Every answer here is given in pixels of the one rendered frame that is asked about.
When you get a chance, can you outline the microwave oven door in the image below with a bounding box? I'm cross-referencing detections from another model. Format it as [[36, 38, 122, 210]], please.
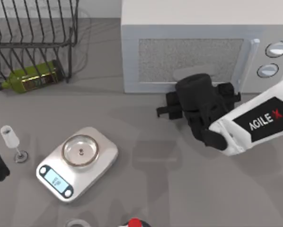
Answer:
[[122, 24, 267, 94]]

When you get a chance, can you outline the small microwave knob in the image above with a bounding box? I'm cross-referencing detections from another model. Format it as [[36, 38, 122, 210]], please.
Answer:
[[256, 63, 280, 78]]

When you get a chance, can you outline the large microwave knob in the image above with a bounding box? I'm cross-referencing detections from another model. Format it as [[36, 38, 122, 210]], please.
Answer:
[[265, 41, 283, 58]]

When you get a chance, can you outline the pale microwave oven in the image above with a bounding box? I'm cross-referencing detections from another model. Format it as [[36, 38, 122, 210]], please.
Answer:
[[121, 0, 283, 96]]

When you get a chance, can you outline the white kitchen scale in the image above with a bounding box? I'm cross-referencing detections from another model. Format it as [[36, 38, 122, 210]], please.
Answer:
[[35, 126, 119, 204]]

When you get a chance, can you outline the red and white can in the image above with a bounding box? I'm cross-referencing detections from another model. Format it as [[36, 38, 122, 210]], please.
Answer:
[[121, 217, 153, 227]]

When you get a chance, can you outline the green bottle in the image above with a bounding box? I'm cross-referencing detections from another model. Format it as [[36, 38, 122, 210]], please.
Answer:
[[0, 60, 67, 95]]

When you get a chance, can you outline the clear wine glass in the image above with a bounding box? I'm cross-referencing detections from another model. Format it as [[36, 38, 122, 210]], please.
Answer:
[[0, 125, 29, 164]]

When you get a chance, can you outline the pale microwave door handle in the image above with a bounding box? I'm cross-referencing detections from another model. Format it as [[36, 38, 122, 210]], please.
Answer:
[[235, 38, 261, 92]]

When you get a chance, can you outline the black wire dish rack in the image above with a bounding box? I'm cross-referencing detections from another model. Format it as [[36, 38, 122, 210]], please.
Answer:
[[0, 0, 80, 84]]

